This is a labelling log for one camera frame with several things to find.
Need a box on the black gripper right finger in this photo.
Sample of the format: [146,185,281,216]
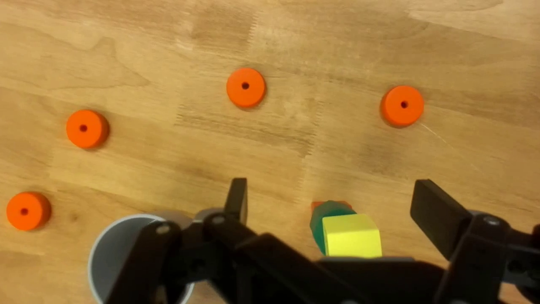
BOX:
[408,177,540,304]

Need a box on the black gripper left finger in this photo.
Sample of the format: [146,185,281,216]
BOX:
[106,175,316,304]

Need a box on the yellow block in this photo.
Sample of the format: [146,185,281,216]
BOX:
[320,211,384,260]

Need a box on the green block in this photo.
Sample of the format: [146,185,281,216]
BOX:
[308,201,357,256]

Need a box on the grey measuring cup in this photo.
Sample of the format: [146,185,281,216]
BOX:
[85,211,197,304]

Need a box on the orange disc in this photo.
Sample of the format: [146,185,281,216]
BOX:
[224,66,268,111]
[379,82,426,130]
[4,189,53,233]
[63,108,111,152]

